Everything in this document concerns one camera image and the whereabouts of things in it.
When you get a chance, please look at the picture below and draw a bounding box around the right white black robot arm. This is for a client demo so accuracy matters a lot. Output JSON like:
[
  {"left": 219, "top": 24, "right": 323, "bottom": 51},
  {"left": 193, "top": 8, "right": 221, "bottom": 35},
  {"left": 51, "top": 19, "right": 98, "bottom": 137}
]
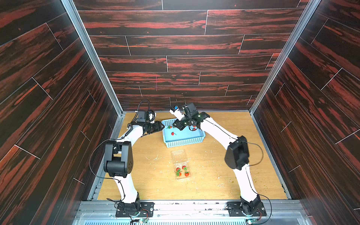
[{"left": 169, "top": 103, "right": 262, "bottom": 216}]

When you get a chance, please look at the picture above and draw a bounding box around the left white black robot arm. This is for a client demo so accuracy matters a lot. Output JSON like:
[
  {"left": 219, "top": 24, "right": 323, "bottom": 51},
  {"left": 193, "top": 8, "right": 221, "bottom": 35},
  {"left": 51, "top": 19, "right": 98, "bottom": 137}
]
[{"left": 103, "top": 121, "right": 165, "bottom": 214}]

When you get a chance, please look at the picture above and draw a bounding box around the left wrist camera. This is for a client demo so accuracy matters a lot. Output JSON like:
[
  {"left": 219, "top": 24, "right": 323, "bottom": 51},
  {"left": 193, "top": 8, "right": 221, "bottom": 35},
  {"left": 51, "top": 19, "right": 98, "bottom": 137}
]
[{"left": 136, "top": 110, "right": 156, "bottom": 123}]

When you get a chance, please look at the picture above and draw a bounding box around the aluminium front rail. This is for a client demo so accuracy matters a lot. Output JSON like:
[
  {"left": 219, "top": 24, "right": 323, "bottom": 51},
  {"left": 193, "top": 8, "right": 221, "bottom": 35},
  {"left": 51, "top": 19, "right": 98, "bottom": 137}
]
[{"left": 73, "top": 200, "right": 314, "bottom": 225}]

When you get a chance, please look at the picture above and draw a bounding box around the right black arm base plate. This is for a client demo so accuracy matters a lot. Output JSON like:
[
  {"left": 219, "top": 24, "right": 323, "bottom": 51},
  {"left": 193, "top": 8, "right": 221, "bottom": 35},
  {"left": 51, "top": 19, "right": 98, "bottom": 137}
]
[{"left": 225, "top": 201, "right": 267, "bottom": 217}]

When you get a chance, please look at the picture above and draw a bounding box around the clear plastic clamshell container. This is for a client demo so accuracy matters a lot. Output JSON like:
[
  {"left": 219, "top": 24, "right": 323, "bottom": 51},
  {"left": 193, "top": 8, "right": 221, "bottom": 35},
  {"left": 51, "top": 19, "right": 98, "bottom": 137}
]
[{"left": 171, "top": 150, "right": 191, "bottom": 180}]

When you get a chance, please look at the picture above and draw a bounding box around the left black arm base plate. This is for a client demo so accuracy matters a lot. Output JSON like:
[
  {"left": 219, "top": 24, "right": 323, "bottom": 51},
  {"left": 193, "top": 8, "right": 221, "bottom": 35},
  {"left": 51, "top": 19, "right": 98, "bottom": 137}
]
[{"left": 115, "top": 202, "right": 155, "bottom": 218}]

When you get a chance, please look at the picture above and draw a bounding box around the light blue plastic basket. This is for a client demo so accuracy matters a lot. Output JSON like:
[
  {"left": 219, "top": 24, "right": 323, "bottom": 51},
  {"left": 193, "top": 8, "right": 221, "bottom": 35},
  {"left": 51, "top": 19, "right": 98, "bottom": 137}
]
[{"left": 161, "top": 119, "right": 206, "bottom": 148}]

